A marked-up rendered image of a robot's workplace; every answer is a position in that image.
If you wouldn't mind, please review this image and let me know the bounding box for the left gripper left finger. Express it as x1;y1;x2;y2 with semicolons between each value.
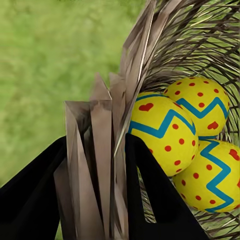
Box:
0;136;67;240

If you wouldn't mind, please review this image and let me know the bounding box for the easter egg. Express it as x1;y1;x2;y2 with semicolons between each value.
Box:
128;91;199;177
170;136;240;214
160;75;232;140

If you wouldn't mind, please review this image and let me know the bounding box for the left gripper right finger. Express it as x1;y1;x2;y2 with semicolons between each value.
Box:
124;133;210;240

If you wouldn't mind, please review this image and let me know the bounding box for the wicker basket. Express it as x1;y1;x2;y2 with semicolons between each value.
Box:
53;0;240;240

